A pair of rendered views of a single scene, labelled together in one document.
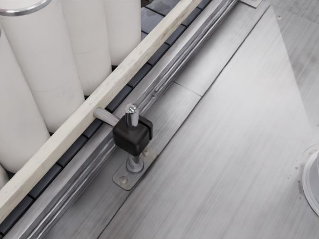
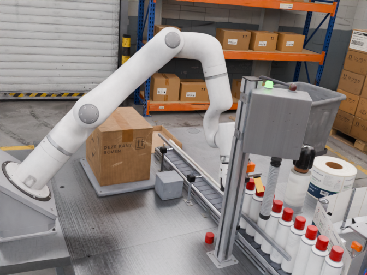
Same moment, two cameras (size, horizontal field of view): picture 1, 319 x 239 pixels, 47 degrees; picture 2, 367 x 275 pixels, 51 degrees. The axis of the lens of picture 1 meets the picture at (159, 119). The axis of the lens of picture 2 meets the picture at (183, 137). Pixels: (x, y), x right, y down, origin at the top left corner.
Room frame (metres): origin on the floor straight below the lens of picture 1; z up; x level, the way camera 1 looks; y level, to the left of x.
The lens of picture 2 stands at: (-0.17, 1.30, 1.75)
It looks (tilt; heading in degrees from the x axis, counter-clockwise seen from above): 23 degrees down; 301
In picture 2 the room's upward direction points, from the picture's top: 6 degrees clockwise
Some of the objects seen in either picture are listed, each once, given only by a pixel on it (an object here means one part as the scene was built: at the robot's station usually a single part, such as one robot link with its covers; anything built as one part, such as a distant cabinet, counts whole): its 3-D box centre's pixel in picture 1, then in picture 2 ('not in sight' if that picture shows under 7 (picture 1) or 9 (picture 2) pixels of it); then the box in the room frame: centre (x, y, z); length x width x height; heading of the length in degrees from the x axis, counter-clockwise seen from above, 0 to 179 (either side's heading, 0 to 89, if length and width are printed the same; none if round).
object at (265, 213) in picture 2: not in sight; (270, 189); (0.12, 0.27, 1.18); 0.04 x 0.04 x 0.21
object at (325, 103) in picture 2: not in sight; (293, 120); (0.82, -2.58, 0.48); 0.89 x 0.63 x 0.96; 71
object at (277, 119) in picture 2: not in sight; (274, 121); (0.16, 0.22, 1.38); 0.17 x 0.10 x 0.19; 25
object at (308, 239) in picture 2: not in sight; (305, 254); (-0.02, 0.23, 0.98); 0.05 x 0.05 x 0.20
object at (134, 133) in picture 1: (134, 140); not in sight; (0.17, 0.02, 0.89); 0.03 x 0.03 x 0.12; 60
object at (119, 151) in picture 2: not in sight; (117, 143); (0.97, 0.02, 0.99); 0.30 x 0.24 x 0.27; 149
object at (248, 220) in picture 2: not in sight; (206, 180); (0.48, -0.02, 0.96); 1.07 x 0.01 x 0.01; 150
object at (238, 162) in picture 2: not in sight; (235, 177); (0.25, 0.24, 1.16); 0.04 x 0.04 x 0.67; 60
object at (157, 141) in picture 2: not in sight; (152, 138); (1.07, -0.41, 0.85); 0.30 x 0.26 x 0.04; 150
